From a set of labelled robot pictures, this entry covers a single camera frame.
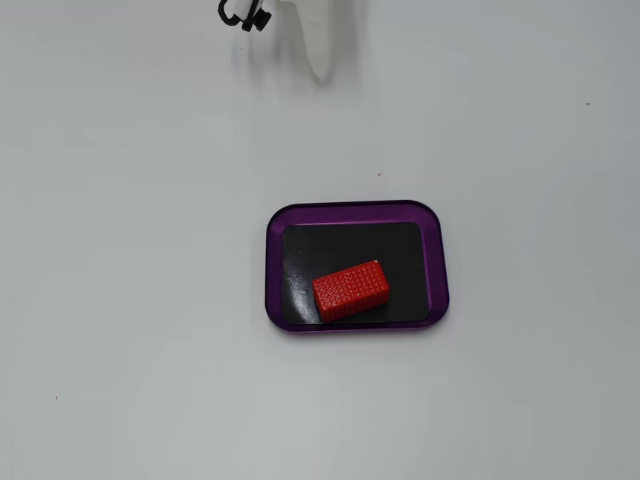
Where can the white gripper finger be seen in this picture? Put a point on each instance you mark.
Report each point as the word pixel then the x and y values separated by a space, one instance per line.
pixel 320 40

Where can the red perforated rectangular block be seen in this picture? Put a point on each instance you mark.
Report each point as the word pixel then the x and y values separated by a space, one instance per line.
pixel 350 290

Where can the black rectangular tray mat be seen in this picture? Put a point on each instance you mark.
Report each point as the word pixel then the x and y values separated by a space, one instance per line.
pixel 400 250

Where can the purple metal tray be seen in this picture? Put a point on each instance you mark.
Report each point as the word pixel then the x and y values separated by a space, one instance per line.
pixel 440 270

